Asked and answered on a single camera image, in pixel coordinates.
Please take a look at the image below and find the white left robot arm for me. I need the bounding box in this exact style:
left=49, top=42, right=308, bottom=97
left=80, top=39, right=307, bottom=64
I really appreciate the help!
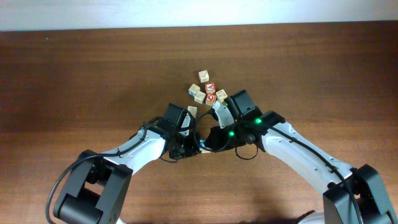
left=45, top=117, right=198, bottom=224

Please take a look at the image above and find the wooden block yellow side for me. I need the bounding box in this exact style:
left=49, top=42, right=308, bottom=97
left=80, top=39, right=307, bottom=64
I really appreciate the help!
left=216, top=89, right=228, bottom=102

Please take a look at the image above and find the wooden block top middle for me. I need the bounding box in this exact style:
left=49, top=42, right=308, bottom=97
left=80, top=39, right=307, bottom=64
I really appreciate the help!
left=198, top=70, right=210, bottom=83

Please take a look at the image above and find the wooden block blue side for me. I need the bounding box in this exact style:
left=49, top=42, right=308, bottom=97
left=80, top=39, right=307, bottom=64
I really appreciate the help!
left=188, top=84, right=200, bottom=98

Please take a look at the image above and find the plain wooden block centre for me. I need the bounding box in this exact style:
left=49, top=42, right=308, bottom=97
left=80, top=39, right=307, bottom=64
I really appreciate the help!
left=194, top=91, right=206, bottom=104

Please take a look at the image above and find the red letter Q block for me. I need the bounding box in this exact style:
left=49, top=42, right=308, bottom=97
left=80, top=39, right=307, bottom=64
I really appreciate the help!
left=205, top=93, right=217, bottom=106

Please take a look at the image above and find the wooden letter X block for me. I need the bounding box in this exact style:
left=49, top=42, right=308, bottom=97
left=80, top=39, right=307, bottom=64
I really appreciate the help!
left=199, top=138, right=210, bottom=154

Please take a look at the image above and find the wooden block lower left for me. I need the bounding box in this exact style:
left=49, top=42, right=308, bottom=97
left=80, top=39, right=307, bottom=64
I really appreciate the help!
left=187, top=106, right=198, bottom=118

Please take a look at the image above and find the red letter V block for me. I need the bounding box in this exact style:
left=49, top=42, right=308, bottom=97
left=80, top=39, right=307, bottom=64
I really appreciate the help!
left=205, top=83, right=216, bottom=94

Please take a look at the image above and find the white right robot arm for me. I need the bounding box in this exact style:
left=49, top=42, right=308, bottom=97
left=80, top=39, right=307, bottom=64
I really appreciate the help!
left=209, top=102, right=397, bottom=223

